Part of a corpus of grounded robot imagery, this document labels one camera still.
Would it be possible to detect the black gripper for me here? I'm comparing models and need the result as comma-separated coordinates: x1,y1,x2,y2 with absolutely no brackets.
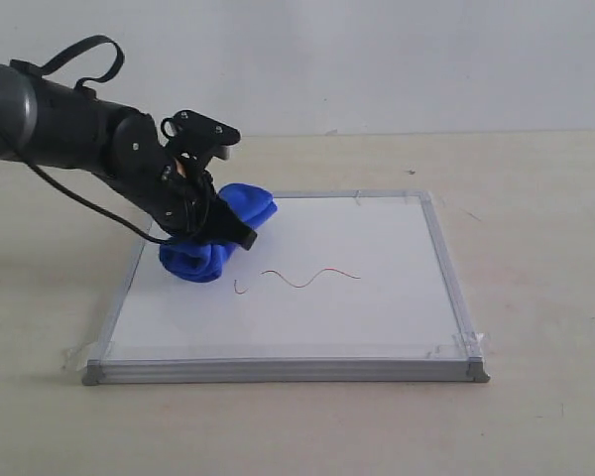
146,161,257,249

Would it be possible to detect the blue cloth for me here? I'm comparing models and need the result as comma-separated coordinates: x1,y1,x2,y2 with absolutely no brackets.
159,183,278,284

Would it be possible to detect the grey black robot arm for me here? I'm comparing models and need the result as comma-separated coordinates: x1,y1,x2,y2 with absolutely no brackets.
0,64,257,249

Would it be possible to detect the clear tape back right corner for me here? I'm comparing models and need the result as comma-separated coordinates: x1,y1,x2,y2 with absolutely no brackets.
351,189,431,206

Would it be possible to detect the clear tape corner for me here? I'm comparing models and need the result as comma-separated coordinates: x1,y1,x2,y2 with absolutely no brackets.
351,189,431,206
61,341,110,373
424,331,489,361

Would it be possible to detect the clear tape front left corner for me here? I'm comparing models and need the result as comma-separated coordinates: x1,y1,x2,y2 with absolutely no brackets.
61,341,110,373

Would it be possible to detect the clear tape front right corner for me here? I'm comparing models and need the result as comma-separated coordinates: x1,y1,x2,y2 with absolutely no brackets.
424,331,489,361

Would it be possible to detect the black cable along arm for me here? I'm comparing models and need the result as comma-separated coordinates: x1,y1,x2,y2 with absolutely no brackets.
0,88,179,245

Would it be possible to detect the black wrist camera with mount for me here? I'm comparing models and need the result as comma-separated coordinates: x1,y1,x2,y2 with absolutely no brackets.
160,110,241,178

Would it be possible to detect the white board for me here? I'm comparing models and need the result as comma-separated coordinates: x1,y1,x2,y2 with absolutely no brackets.
82,190,489,385

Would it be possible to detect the black flat strap loop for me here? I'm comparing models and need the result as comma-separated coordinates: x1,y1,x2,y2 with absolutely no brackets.
38,34,126,91

